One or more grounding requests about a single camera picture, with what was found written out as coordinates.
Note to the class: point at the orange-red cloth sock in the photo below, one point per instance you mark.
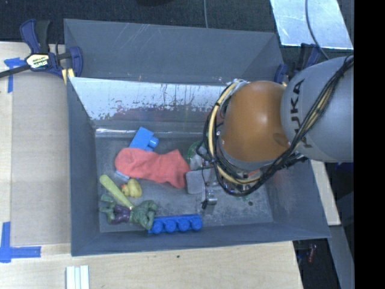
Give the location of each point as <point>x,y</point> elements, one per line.
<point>153,165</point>

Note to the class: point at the green toy figure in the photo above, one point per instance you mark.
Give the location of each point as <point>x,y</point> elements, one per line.
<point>141,214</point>

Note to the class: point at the small blue toy brick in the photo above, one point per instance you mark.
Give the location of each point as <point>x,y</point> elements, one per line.
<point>141,138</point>

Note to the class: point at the yellow-green toy bat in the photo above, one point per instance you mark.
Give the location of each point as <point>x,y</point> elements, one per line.
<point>112,188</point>

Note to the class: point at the long blue toy brick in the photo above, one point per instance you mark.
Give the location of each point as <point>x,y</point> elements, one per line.
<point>176,224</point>

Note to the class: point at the pale flat board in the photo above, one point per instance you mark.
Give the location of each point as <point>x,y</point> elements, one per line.
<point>39,161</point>

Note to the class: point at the clear green plastic bottle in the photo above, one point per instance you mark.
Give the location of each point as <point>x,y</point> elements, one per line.
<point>195,155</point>

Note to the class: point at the grey square block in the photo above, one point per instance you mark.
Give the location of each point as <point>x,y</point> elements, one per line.
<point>196,182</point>

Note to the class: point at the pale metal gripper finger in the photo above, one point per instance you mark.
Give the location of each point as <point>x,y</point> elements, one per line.
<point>212,198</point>

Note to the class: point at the yellow rubber duck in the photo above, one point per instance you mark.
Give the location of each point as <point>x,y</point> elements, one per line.
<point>134,188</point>

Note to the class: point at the grey metal bin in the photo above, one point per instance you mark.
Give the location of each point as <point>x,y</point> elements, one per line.
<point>168,56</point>

